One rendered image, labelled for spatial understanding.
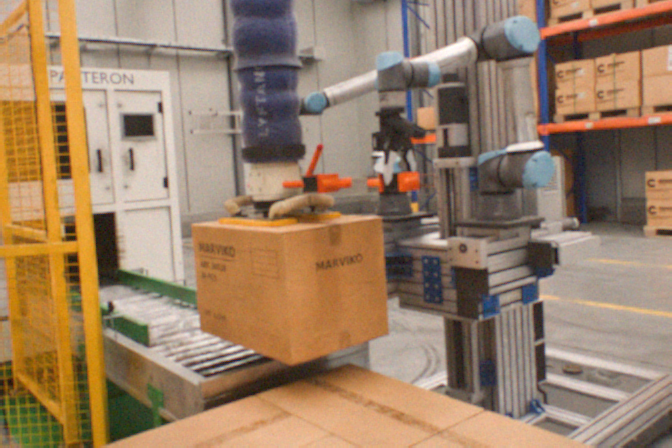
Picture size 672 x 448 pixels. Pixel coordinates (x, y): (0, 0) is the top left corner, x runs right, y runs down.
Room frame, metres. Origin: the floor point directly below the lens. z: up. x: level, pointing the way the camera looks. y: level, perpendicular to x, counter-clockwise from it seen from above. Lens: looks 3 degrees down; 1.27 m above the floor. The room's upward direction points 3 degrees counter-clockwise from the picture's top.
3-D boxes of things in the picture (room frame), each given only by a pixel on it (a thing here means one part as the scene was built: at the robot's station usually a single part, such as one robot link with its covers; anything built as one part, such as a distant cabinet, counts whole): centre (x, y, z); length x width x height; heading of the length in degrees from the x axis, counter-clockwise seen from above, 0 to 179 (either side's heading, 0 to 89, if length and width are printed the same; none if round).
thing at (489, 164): (2.08, -0.55, 1.20); 0.13 x 0.12 x 0.14; 31
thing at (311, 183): (1.95, 0.05, 1.20); 0.10 x 0.08 x 0.06; 130
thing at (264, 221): (2.08, 0.29, 1.09); 0.34 x 0.10 x 0.05; 40
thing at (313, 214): (2.20, 0.14, 1.10); 0.34 x 0.10 x 0.05; 40
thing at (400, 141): (1.71, -0.16, 1.34); 0.09 x 0.08 x 0.12; 40
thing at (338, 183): (2.07, 0.00, 1.20); 0.93 x 0.30 x 0.04; 40
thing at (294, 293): (2.14, 0.20, 0.87); 0.60 x 0.40 x 0.40; 39
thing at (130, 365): (2.80, 1.18, 0.50); 2.31 x 0.05 x 0.19; 39
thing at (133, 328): (3.11, 1.36, 0.60); 1.60 x 0.10 x 0.09; 39
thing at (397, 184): (1.68, -0.17, 1.20); 0.08 x 0.07 x 0.05; 40
